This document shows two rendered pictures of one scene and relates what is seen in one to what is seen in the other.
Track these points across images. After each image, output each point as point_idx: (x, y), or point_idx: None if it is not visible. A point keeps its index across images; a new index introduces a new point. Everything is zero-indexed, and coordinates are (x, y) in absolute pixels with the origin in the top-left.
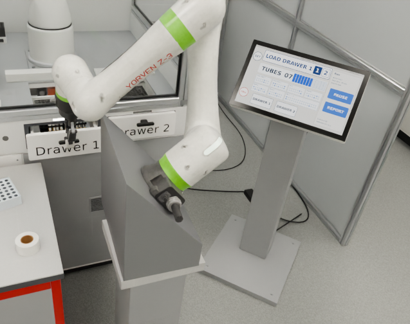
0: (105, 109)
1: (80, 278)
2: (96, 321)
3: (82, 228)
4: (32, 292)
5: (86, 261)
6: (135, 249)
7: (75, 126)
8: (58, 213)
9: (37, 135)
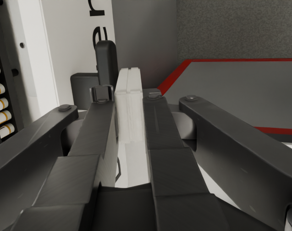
0: None
1: (184, 17)
2: (264, 6)
3: (157, 13)
4: None
5: (175, 8)
6: None
7: (191, 155)
8: (146, 58)
9: None
